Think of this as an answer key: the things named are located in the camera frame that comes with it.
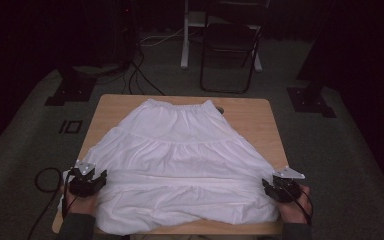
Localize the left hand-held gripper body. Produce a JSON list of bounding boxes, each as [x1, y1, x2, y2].
[[67, 160, 102, 198]]

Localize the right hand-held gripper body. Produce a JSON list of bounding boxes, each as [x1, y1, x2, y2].
[[270, 166, 306, 204]]

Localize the wooden table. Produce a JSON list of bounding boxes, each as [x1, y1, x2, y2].
[[58, 98, 289, 236]]

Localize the person's left hand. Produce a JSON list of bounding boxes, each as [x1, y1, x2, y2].
[[60, 185, 98, 217]]

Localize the person's right hand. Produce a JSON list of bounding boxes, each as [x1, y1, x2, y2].
[[275, 184, 313, 225]]

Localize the black stand base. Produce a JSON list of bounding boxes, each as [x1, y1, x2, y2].
[[286, 79, 337, 119], [44, 64, 98, 107]]

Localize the black folding chair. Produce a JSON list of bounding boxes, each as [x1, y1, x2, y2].
[[199, 0, 270, 95]]

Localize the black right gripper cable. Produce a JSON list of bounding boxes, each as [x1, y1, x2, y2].
[[278, 183, 315, 225]]

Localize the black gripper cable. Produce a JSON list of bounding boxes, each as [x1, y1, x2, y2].
[[278, 183, 315, 225], [26, 167, 81, 240]]

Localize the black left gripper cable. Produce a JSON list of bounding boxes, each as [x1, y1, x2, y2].
[[26, 167, 81, 240]]

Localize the black floor cables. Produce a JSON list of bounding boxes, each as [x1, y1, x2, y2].
[[122, 49, 166, 97]]

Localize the white floor cable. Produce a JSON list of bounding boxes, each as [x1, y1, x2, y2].
[[139, 27, 186, 47]]

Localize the white metal stand frame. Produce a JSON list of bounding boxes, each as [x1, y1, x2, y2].
[[180, 0, 264, 73]]

